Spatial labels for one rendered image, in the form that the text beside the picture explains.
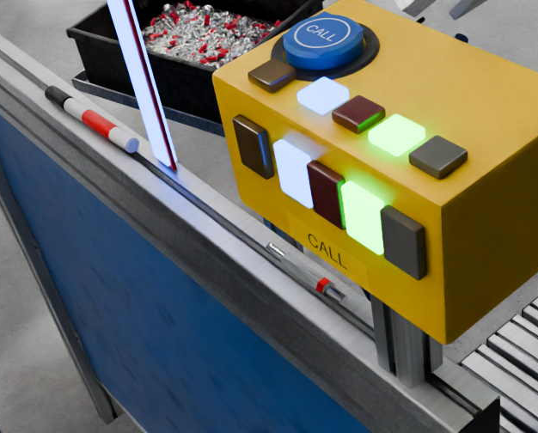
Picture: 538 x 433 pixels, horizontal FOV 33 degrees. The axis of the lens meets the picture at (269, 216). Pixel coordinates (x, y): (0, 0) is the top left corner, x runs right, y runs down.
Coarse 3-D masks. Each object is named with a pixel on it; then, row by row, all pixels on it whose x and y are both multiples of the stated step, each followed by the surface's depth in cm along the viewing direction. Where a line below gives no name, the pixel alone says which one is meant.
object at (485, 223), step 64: (256, 64) 45; (384, 64) 44; (448, 64) 43; (512, 64) 42; (320, 128) 41; (448, 128) 39; (512, 128) 38; (256, 192) 49; (384, 192) 38; (448, 192) 36; (512, 192) 38; (320, 256) 47; (448, 256) 38; (512, 256) 41; (448, 320) 40
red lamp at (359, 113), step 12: (360, 96) 41; (336, 108) 40; (348, 108) 40; (360, 108) 40; (372, 108) 40; (384, 108) 40; (336, 120) 40; (348, 120) 40; (360, 120) 39; (372, 120) 40; (360, 132) 40
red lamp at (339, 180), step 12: (312, 168) 41; (324, 168) 41; (312, 180) 41; (324, 180) 41; (336, 180) 40; (312, 192) 42; (324, 192) 41; (336, 192) 40; (324, 204) 42; (336, 204) 41; (324, 216) 42; (336, 216) 41
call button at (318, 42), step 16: (320, 16) 46; (336, 16) 46; (288, 32) 45; (304, 32) 45; (320, 32) 45; (336, 32) 44; (352, 32) 44; (288, 48) 44; (304, 48) 44; (320, 48) 44; (336, 48) 43; (352, 48) 44; (304, 64) 44; (320, 64) 44; (336, 64) 44
